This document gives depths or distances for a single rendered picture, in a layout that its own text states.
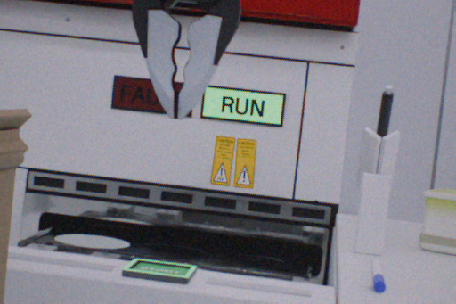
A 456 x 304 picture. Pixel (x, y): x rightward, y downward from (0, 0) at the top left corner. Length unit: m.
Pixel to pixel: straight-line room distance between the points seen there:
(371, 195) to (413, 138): 1.85
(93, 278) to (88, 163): 0.65
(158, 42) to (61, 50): 0.64
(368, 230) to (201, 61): 0.33
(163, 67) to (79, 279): 0.19
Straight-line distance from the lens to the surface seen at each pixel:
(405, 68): 2.91
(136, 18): 0.85
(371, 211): 1.08
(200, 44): 0.84
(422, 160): 2.92
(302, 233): 1.42
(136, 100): 1.44
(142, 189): 1.45
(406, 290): 0.91
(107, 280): 0.83
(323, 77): 1.42
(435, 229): 1.16
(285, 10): 1.38
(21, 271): 0.85
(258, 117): 1.42
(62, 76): 1.47
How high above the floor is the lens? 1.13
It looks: 3 degrees down
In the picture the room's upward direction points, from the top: 6 degrees clockwise
